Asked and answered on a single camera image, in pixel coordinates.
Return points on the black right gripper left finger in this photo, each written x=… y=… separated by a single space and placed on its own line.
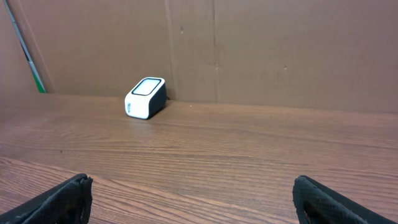
x=68 y=202

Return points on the white barcode scanner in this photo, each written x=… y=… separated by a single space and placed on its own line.
x=146 y=99

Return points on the green white pole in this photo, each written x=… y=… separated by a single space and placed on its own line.
x=35 y=74

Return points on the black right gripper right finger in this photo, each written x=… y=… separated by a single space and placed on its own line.
x=318 y=204

